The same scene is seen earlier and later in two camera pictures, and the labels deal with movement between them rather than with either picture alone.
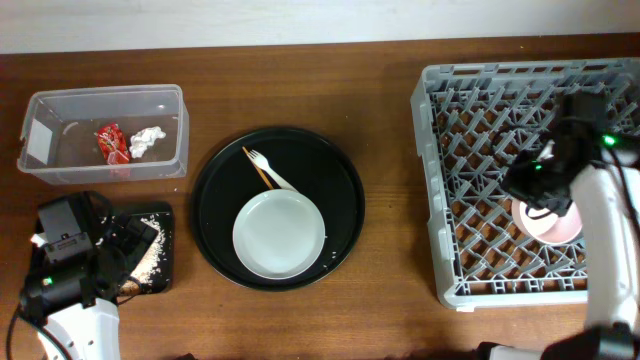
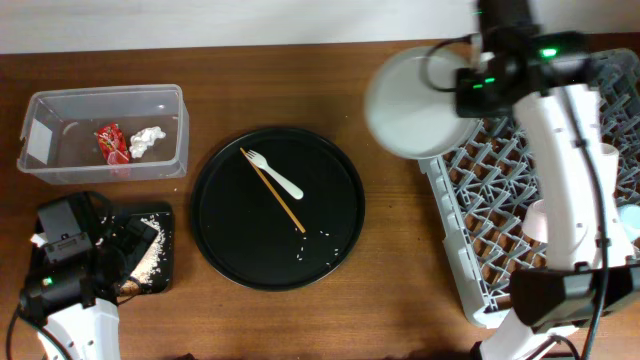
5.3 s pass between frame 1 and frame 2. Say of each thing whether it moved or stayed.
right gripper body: moved
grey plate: moved
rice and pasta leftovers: stayed
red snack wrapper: stayed
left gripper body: stayed
